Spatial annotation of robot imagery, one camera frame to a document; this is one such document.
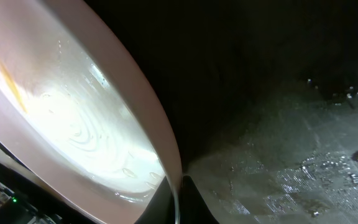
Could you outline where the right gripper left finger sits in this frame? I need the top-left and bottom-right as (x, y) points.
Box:
(135, 177), (175, 224)

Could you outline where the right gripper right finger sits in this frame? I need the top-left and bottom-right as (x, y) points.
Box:
(179, 175), (219, 224)

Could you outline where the dark brown tray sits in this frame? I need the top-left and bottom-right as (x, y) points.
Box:
(89, 0), (358, 223)

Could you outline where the pink-white plate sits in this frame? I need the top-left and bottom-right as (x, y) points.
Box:
(0, 0), (182, 223)

